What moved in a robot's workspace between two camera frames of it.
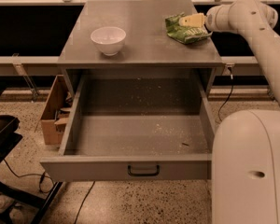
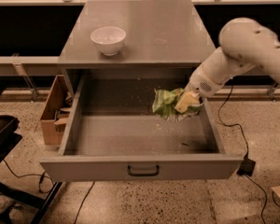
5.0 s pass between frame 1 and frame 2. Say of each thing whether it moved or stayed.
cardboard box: stayed
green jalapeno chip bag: moved
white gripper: moved
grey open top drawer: stayed
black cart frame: stayed
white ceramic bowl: stayed
